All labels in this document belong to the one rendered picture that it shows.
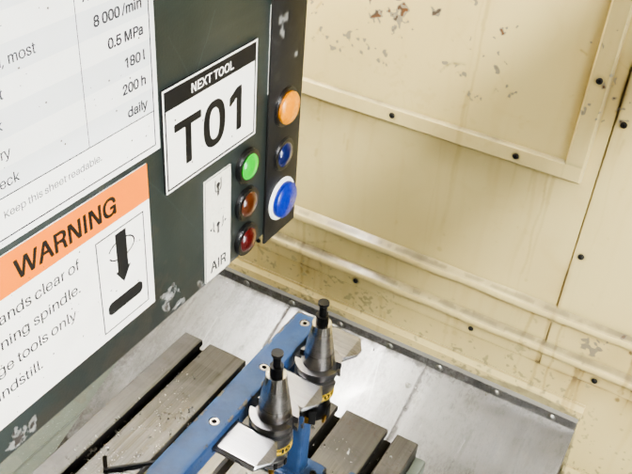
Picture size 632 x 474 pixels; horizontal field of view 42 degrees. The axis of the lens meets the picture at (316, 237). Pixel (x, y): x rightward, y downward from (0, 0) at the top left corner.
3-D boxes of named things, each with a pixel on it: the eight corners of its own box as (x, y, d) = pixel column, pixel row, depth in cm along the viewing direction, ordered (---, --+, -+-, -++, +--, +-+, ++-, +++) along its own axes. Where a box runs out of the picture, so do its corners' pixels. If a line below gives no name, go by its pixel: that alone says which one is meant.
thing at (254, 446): (285, 448, 101) (285, 443, 100) (260, 478, 97) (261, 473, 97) (237, 423, 104) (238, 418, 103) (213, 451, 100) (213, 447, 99)
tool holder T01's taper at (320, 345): (309, 344, 113) (313, 307, 110) (339, 355, 112) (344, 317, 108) (296, 365, 110) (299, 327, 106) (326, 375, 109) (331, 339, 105)
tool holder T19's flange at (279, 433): (267, 399, 108) (267, 386, 107) (307, 419, 106) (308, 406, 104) (239, 430, 104) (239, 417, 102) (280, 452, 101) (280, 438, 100)
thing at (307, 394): (329, 392, 109) (329, 387, 108) (308, 418, 105) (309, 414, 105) (284, 371, 111) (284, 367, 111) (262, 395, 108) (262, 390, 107)
